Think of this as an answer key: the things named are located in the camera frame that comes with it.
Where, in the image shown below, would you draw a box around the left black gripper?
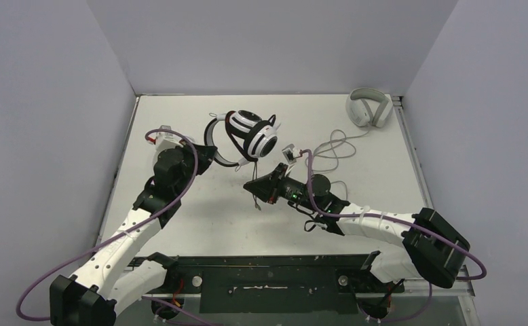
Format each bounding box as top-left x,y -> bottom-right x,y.
174,139 -> 217,196

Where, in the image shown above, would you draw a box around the black and white headphones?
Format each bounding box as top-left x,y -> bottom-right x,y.
203,110 -> 282,213

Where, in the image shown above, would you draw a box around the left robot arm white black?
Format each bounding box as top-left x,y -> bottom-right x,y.
50,145 -> 217,325

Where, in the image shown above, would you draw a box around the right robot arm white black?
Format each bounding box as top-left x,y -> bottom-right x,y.
243,163 -> 470,291

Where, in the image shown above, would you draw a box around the grey white over-ear headphones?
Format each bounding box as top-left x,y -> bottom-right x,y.
306,88 -> 394,199

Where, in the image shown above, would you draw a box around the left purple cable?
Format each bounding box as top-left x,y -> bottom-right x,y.
16,129 -> 225,326

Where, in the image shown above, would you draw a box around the purple cable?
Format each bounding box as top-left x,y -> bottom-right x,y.
302,149 -> 487,324
16,129 -> 225,326

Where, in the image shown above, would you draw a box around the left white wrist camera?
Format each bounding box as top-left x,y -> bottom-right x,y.
145,125 -> 183,152

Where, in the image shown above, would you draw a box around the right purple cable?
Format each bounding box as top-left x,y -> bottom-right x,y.
302,149 -> 487,324

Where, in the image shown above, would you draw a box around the aluminium rail frame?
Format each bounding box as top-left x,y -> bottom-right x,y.
61,95 -> 476,326

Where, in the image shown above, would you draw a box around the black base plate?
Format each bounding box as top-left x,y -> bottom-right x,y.
150,252 -> 404,314

